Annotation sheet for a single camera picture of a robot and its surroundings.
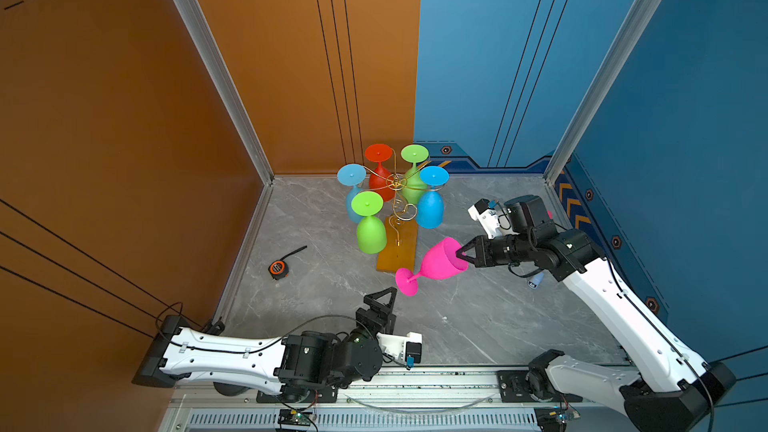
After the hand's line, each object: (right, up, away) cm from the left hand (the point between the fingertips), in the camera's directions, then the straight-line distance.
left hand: (388, 297), depth 67 cm
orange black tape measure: (-35, +1, +24) cm, 42 cm away
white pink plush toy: (+60, +17, +44) cm, 76 cm away
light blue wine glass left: (-9, +28, +8) cm, 31 cm away
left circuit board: (-23, -30, +4) cm, 38 cm away
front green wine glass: (-5, +14, +8) cm, 16 cm away
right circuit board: (+39, -30, +3) cm, 49 cm away
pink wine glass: (+11, +9, -5) cm, 15 cm away
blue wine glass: (+11, +21, +12) cm, 27 cm away
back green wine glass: (+7, +26, +16) cm, 31 cm away
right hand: (+16, +9, +2) cm, 19 cm away
